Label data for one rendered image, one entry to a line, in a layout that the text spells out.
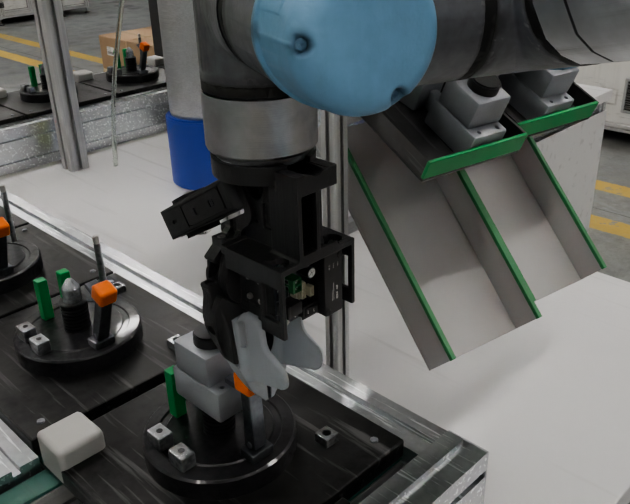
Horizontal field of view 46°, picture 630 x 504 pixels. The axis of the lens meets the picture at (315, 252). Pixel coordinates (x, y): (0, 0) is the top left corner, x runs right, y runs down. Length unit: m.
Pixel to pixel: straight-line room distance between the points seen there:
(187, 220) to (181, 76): 0.97
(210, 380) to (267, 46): 0.35
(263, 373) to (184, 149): 1.04
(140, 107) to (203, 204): 1.44
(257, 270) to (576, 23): 0.25
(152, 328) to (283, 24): 0.60
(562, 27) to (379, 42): 0.09
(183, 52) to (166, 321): 0.73
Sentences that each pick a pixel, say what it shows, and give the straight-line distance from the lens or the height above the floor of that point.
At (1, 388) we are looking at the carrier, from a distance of 0.85.
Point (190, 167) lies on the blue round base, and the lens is 1.56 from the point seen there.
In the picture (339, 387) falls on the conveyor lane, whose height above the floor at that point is 0.96.
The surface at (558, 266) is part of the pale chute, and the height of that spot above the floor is 1.01.
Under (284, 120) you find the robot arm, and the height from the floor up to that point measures 1.30.
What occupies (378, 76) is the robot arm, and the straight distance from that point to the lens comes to 0.34.
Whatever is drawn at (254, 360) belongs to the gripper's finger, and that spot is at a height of 1.11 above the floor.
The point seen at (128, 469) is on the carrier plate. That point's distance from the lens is 0.71.
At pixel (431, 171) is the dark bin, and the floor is 1.20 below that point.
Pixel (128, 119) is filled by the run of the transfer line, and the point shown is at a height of 0.91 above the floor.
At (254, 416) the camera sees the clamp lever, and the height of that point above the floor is 1.04.
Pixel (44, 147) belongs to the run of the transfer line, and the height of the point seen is 0.90.
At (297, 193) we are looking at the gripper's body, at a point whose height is 1.26.
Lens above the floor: 1.43
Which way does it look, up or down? 27 degrees down
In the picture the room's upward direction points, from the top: 2 degrees counter-clockwise
